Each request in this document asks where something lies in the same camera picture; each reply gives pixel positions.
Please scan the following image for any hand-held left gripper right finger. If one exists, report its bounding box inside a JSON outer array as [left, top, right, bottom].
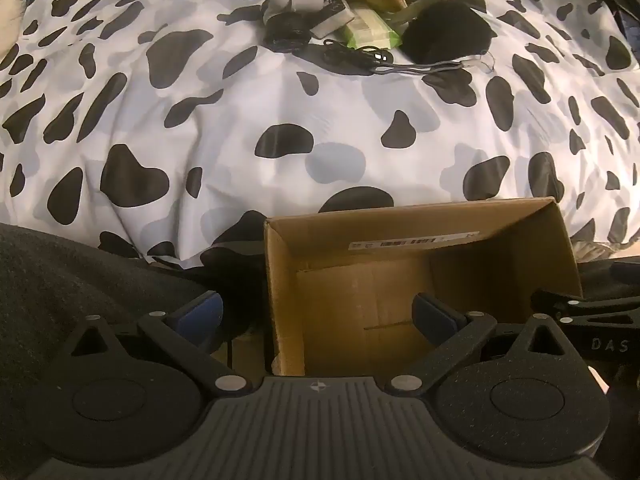
[[385, 293, 569, 396]]

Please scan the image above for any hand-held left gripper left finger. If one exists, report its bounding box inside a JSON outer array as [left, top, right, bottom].
[[69, 290, 249, 397]]

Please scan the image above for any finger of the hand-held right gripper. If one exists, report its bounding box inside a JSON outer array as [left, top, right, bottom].
[[531, 288, 640, 313], [559, 311, 640, 334]]

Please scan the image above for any brown cardboard box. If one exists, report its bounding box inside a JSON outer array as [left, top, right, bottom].
[[263, 197, 585, 377]]

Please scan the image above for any grey white fabric strap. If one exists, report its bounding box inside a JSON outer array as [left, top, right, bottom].
[[372, 56, 497, 77]]

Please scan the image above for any black cable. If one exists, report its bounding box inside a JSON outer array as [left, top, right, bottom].
[[304, 39, 397, 75]]

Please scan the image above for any green wipes packet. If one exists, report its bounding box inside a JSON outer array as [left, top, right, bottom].
[[339, 7, 402, 52]]

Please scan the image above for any black tissue packet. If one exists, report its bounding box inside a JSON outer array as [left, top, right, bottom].
[[309, 0, 360, 37]]

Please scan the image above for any dark grey fleece cloth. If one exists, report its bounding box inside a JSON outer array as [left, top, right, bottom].
[[0, 221, 267, 466]]

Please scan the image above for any cow print duvet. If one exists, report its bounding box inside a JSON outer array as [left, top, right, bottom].
[[0, 0, 640, 272]]

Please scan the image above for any beige cloth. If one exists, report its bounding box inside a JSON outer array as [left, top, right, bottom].
[[0, 0, 40, 61]]

